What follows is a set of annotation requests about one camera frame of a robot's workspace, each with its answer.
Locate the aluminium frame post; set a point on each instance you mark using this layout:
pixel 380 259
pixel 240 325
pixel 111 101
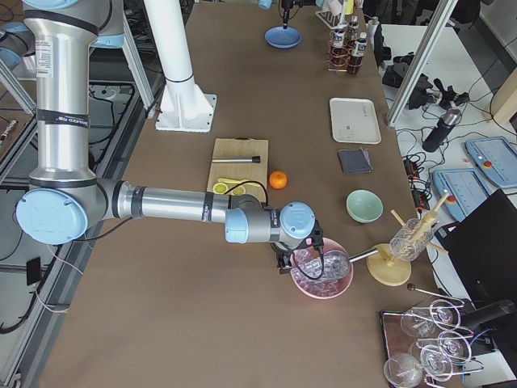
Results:
pixel 438 21

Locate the white plastic tray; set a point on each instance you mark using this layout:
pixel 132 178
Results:
pixel 354 121

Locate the blue ceramic plate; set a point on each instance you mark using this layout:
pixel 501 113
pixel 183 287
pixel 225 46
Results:
pixel 282 38

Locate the dark bottle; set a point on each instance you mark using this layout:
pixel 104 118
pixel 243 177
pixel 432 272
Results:
pixel 357 53
pixel 337 48
pixel 352 30

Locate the dark bottle front right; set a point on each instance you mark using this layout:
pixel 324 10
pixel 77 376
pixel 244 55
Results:
pixel 357 53

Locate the lower teach pendant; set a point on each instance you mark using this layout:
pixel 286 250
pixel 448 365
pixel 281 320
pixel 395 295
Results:
pixel 466 190

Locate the yellow plastic knife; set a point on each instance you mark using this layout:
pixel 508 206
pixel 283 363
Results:
pixel 233 182

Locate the metal ice scoop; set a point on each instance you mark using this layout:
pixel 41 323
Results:
pixel 338 265

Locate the black thermos flask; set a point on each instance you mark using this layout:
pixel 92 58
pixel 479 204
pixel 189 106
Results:
pixel 444 126

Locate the left lemon half slice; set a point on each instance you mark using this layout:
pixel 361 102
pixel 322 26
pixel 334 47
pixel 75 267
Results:
pixel 220 188

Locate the dark bottle rear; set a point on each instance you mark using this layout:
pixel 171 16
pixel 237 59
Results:
pixel 352 30

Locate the right lemon half slice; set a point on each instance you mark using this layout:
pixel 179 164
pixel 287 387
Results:
pixel 238 191

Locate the dark grey folded cloth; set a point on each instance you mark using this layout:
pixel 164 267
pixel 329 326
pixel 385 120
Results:
pixel 355 161

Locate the martini glass bottom left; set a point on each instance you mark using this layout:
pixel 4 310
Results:
pixel 403 370

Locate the black monitor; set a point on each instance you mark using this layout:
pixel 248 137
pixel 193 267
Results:
pixel 482 249

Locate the clear textured glass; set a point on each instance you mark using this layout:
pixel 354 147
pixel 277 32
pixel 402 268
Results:
pixel 409 242

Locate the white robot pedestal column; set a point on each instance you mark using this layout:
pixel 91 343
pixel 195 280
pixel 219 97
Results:
pixel 184 106

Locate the wooden cutting board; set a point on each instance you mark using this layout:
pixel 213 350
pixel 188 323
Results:
pixel 235 148

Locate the green ceramic bowl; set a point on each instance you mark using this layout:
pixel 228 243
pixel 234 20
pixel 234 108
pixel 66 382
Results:
pixel 364 206

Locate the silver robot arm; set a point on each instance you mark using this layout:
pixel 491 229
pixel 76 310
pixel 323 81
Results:
pixel 66 197
pixel 266 4

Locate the upper teach pendant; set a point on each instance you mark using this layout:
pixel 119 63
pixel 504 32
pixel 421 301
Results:
pixel 496 159

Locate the lemon half slice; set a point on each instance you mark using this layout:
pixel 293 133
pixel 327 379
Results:
pixel 238 191
pixel 220 188

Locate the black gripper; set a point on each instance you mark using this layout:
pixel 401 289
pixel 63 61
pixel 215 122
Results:
pixel 283 257
pixel 285 14

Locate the copper wire bottle rack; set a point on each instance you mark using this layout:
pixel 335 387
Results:
pixel 348 48

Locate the cocktail glass rack tray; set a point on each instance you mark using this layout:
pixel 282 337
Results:
pixel 444 356

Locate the dark bottle front left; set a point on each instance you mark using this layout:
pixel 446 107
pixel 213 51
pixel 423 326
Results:
pixel 337 48

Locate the metal muddler rod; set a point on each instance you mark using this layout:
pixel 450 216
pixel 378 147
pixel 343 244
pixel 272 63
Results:
pixel 251 159

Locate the wooden glass drying stand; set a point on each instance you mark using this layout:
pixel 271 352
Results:
pixel 388 269

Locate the pink bowl of ice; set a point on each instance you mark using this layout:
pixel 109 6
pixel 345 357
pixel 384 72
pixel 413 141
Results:
pixel 307 278

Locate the orange mandarin fruit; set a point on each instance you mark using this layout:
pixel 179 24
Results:
pixel 278 180

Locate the teach pendant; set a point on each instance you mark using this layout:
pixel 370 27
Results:
pixel 466 190
pixel 496 159

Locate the martini glass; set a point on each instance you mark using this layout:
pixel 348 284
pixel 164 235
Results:
pixel 403 370
pixel 417 323

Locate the martini glass upper left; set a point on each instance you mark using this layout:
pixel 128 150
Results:
pixel 417 323

